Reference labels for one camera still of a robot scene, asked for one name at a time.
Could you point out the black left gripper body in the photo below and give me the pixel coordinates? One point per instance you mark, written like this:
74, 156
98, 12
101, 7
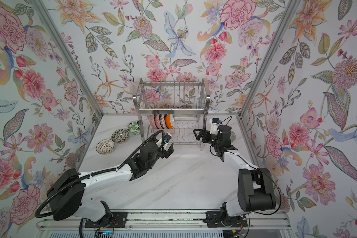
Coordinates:
158, 153

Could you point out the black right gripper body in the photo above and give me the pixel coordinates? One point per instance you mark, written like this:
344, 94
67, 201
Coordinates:
216, 144

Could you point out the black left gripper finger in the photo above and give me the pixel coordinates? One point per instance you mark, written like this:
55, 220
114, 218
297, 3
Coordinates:
167, 153
165, 140

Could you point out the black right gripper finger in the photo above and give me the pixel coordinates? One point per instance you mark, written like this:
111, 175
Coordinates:
200, 134
207, 138

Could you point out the pale green patterned bowl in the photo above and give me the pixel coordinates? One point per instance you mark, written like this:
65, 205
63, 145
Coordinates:
232, 136

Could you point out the plain white bowl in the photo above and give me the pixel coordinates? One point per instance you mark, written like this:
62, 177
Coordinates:
169, 120

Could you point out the dark patterned bowl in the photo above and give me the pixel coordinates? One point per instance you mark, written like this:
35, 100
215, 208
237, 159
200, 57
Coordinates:
157, 121

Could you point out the blue geometric pattern bowl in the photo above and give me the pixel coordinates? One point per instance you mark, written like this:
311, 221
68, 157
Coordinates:
162, 121

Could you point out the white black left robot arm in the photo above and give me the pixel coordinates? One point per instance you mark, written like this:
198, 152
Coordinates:
78, 198

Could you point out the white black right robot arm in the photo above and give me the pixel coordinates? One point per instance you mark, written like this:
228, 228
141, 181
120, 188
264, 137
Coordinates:
255, 187

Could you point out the steel two-tier dish rack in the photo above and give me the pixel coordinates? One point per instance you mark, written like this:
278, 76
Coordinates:
187, 101

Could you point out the green leaf pattern bowl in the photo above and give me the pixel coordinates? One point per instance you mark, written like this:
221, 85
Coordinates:
134, 127

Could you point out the dark speckled pattern bowl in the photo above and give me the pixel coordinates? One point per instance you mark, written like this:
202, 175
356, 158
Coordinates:
120, 136

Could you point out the white lattice pattern bowl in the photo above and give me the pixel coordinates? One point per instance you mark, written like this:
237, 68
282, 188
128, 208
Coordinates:
105, 146

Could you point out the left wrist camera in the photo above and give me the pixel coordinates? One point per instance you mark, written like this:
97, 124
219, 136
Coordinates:
166, 146

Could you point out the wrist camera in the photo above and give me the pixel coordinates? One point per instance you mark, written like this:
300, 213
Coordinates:
214, 124
166, 146

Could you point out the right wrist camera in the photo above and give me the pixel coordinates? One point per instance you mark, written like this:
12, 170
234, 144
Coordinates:
214, 124

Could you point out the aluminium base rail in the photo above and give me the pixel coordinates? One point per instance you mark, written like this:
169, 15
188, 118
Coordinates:
198, 219

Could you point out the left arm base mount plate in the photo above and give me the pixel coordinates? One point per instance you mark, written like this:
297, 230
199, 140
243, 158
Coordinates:
116, 220

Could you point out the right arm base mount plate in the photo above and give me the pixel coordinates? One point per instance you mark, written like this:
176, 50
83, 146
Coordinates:
226, 219

